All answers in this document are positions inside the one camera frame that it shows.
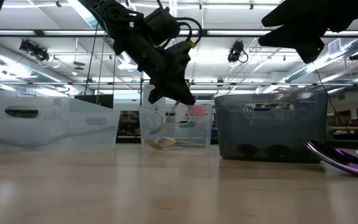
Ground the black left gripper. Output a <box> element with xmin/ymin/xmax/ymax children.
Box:
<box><xmin>113</xmin><ymin>18</ymin><xmax>197</xmax><ymax>106</ymax></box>

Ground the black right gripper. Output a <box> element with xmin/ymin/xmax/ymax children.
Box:
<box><xmin>258</xmin><ymin>0</ymin><xmax>358</xmax><ymax>65</ymax></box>

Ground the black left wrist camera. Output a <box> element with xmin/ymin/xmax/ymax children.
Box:
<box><xmin>144</xmin><ymin>6</ymin><xmax>181</xmax><ymax>47</ymax></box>

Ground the large clear plastic bin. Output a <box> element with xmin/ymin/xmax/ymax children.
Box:
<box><xmin>138</xmin><ymin>102</ymin><xmax>214</xmax><ymax>153</ymax></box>

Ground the iridescent rainbow spoon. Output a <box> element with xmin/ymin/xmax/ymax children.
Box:
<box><xmin>303</xmin><ymin>139</ymin><xmax>358</xmax><ymax>180</ymax></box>

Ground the gold spoon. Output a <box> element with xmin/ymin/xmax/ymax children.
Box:
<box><xmin>149</xmin><ymin>99</ymin><xmax>181</xmax><ymax>136</ymax></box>
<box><xmin>144</xmin><ymin>138</ymin><xmax>167</xmax><ymax>151</ymax></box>
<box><xmin>154</xmin><ymin>136</ymin><xmax>209</xmax><ymax>149</ymax></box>

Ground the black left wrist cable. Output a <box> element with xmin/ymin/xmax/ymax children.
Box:
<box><xmin>157</xmin><ymin>0</ymin><xmax>203</xmax><ymax>49</ymax></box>

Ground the silver ventilation duct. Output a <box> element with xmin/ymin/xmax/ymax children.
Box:
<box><xmin>283</xmin><ymin>37</ymin><xmax>358</xmax><ymax>83</ymax></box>
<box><xmin>0</xmin><ymin>40</ymin><xmax>86</xmax><ymax>96</ymax></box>

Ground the small clear plastic bin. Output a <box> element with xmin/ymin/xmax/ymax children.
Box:
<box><xmin>0</xmin><ymin>96</ymin><xmax>121</xmax><ymax>150</ymax></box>

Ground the dark grey plastic bin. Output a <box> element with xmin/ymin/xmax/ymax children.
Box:
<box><xmin>214</xmin><ymin>91</ymin><xmax>328</xmax><ymax>164</ymax></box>

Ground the black hanging camera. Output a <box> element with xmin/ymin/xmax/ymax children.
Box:
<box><xmin>19</xmin><ymin>39</ymin><xmax>51</xmax><ymax>63</ymax></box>
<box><xmin>227</xmin><ymin>39</ymin><xmax>245</xmax><ymax>63</ymax></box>

